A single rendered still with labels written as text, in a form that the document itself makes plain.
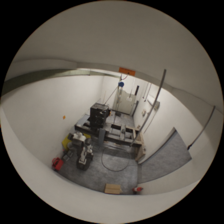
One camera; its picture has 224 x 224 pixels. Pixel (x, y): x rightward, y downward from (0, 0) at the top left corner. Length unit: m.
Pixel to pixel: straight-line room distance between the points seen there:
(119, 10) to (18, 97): 1.43
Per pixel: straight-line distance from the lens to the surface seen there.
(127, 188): 2.82
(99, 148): 2.98
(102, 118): 2.13
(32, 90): 1.48
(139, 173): 3.08
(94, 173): 2.64
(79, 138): 1.53
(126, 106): 5.18
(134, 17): 0.36
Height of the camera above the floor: 2.61
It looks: 29 degrees down
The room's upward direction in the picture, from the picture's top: 13 degrees clockwise
